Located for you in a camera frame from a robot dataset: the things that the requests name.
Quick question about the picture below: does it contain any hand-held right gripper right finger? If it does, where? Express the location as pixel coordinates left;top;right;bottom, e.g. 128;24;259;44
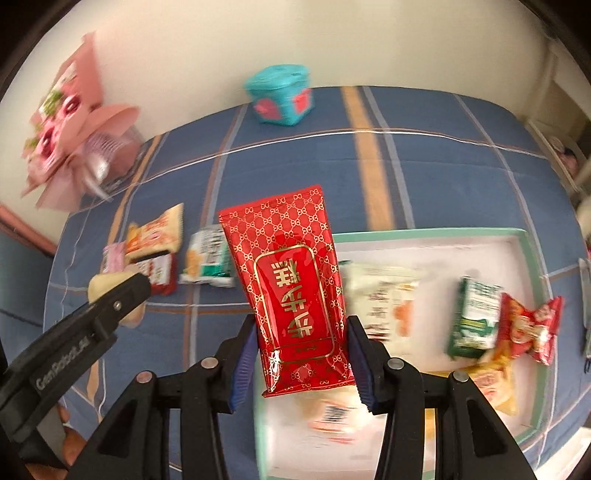
346;315;539;480

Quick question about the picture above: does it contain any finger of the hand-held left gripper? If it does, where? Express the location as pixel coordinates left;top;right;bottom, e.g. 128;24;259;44
90;272;153;328

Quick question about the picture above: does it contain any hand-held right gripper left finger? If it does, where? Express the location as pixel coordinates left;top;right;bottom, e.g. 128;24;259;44
69;316;259;480

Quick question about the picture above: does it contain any pale bun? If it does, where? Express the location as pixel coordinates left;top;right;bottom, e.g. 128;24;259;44
88;270;146;328

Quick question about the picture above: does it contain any pink snack packet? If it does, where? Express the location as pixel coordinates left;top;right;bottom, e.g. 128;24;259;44
102;242;127;273

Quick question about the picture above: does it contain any dark red snack packet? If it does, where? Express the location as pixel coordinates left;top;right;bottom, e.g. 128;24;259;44
131;251;178;296

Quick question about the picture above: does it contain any round bread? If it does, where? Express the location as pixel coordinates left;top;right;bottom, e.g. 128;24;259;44
295;390;370;444

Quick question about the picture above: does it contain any white printed snack packet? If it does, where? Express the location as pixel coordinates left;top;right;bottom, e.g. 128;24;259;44
339;261;428;344

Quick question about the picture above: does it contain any orange yellow snack packet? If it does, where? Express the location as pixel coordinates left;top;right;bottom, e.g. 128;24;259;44
124;203;185;261

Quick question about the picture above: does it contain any green white snack packet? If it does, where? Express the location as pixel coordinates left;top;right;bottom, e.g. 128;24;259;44
178;224;236;289

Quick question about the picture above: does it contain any red patterned snack packet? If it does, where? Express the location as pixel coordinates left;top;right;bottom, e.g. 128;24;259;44
218;185;357;398

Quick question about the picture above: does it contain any white tray with teal rim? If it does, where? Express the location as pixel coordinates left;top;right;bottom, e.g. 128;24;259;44
254;227;555;480

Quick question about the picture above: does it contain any person's left hand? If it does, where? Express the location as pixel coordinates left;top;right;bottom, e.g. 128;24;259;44
55;404;90;468

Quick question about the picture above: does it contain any small green snack packet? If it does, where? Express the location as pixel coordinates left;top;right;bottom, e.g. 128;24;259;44
447;277;504;363

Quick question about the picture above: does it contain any glass vase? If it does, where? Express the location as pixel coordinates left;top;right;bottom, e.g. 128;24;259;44
88;127;144;195

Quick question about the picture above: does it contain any red wrapped candy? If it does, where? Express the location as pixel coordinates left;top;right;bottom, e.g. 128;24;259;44
499;293;566;365

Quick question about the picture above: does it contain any pink rose bouquet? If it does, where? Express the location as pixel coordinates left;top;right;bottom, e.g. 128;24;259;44
18;32;144;210

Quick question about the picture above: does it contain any blue plaid tablecloth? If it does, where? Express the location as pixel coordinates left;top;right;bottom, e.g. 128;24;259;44
44;85;589;480

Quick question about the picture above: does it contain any teal box with pink trim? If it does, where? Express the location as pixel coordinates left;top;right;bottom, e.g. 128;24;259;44
245;65;315;126

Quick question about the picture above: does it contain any small pink ornament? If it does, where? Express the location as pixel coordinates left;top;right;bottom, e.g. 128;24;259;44
551;138;585;178

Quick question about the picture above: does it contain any white shelf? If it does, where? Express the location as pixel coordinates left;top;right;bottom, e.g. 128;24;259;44
526;32;591;199

